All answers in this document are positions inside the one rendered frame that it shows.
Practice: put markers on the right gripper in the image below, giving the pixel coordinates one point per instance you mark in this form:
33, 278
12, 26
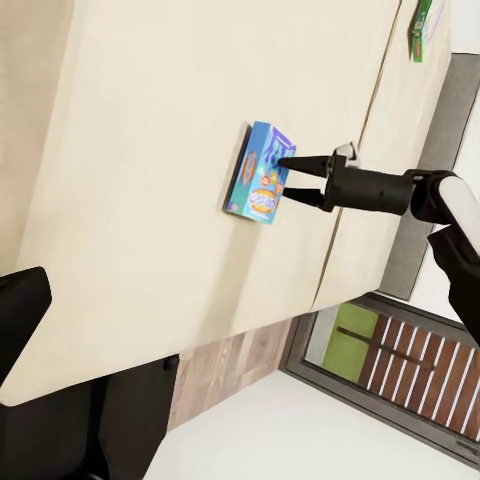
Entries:
346, 186

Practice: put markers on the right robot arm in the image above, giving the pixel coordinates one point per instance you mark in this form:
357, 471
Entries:
436, 196

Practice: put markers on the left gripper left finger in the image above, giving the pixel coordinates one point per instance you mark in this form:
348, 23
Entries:
25, 297

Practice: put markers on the board game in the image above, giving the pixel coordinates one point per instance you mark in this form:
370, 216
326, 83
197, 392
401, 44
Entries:
260, 182
424, 27

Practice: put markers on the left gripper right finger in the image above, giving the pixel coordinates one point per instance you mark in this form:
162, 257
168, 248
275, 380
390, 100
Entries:
464, 297

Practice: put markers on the bed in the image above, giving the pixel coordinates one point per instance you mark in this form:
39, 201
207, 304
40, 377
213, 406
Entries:
123, 126

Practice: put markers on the door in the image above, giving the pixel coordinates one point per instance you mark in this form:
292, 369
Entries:
413, 370

